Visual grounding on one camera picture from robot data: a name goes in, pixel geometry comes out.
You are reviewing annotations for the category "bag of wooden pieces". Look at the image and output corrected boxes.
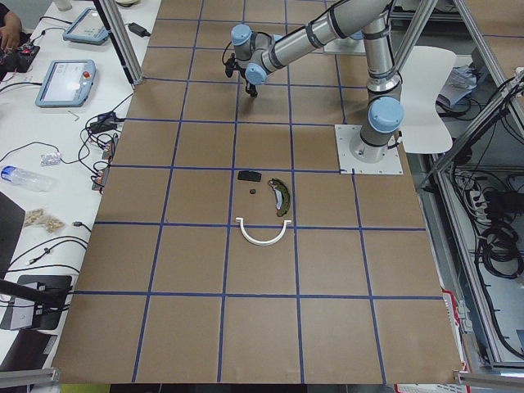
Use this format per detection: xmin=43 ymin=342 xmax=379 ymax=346
xmin=23 ymin=209 xmax=65 ymax=233

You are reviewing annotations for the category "near blue teach pendant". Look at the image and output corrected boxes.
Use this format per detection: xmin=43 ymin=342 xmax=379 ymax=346
xmin=35 ymin=60 xmax=97 ymax=108

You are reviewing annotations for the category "black brake pad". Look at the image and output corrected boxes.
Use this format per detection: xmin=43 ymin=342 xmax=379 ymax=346
xmin=237 ymin=170 xmax=262 ymax=183

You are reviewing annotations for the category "blue teach pendant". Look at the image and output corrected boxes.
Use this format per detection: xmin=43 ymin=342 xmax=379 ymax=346
xmin=62 ymin=7 xmax=109 ymax=45
xmin=35 ymin=60 xmax=97 ymax=108

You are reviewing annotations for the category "far blue teach pendant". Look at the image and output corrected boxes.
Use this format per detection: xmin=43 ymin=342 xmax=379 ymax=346
xmin=62 ymin=7 xmax=109 ymax=45

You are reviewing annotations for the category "plastic water bottle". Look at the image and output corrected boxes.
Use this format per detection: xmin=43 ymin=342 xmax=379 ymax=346
xmin=1 ymin=165 xmax=55 ymax=192

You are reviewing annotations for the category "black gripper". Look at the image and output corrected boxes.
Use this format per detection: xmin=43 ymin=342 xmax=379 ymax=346
xmin=245 ymin=80 xmax=258 ymax=98

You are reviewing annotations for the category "blister pill pack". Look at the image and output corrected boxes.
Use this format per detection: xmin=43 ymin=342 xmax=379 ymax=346
xmin=40 ymin=152 xmax=62 ymax=166

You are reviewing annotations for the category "black camera stand base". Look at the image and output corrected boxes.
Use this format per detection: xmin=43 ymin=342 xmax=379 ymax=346
xmin=1 ymin=275 xmax=73 ymax=331

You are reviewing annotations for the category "black power adapter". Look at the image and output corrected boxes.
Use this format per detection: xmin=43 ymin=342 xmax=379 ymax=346
xmin=127 ymin=22 xmax=151 ymax=38

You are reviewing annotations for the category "white half ring clamp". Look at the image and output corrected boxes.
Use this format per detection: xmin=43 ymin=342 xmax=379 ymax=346
xmin=235 ymin=217 xmax=292 ymax=246

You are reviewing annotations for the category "white chair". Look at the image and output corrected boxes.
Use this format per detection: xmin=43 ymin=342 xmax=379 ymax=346
xmin=400 ymin=46 xmax=456 ymax=154

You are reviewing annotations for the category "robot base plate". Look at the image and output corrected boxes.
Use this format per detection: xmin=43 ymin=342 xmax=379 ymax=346
xmin=334 ymin=124 xmax=404 ymax=175

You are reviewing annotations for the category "green brake shoe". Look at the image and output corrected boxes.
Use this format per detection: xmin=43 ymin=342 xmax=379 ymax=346
xmin=268 ymin=178 xmax=291 ymax=217

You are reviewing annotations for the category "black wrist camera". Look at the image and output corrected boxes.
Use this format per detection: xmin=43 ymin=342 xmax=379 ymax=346
xmin=224 ymin=53 xmax=238 ymax=78

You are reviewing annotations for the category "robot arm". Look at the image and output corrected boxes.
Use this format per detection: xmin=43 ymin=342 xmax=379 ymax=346
xmin=222 ymin=0 xmax=404 ymax=163

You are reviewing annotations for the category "person hand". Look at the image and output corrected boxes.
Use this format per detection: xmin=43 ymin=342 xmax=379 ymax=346
xmin=1 ymin=11 xmax=22 ymax=52

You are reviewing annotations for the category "aluminium frame post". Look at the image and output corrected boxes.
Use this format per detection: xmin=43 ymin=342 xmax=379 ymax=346
xmin=93 ymin=0 xmax=143 ymax=86

